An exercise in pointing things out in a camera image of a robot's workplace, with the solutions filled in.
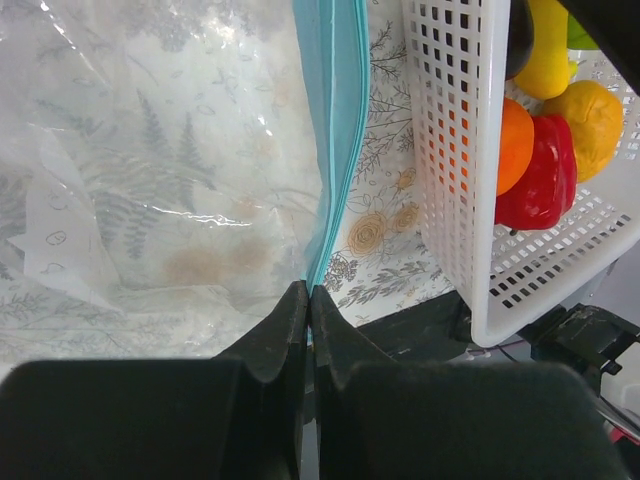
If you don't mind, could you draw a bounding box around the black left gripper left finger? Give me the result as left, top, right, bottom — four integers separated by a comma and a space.
1, 281, 308, 479

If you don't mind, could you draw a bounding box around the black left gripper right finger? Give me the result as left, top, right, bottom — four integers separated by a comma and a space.
310, 287, 627, 479

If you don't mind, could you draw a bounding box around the clear zip top bag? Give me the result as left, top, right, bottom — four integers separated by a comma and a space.
1, 1, 369, 365

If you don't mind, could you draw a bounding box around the green lime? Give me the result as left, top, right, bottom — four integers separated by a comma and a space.
567, 15, 599, 51

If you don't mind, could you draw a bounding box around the floral table mat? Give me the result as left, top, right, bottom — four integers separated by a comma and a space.
0, 0, 640, 361

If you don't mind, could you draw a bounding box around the red bell pepper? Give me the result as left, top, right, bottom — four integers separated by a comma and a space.
495, 115, 577, 231

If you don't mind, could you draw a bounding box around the orange tangerine lower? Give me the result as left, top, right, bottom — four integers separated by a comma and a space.
496, 98, 534, 196

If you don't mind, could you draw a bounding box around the yellow lemon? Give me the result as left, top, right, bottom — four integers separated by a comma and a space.
541, 80, 624, 183

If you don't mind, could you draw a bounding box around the white plastic basket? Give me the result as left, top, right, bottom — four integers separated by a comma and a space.
403, 1, 639, 347

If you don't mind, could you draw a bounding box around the yellow banana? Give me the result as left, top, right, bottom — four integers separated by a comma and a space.
514, 0, 571, 100

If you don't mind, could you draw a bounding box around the dark brown avocado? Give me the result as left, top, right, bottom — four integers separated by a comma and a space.
505, 0, 534, 80

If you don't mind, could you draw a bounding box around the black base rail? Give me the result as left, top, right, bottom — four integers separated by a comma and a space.
357, 292, 639, 382

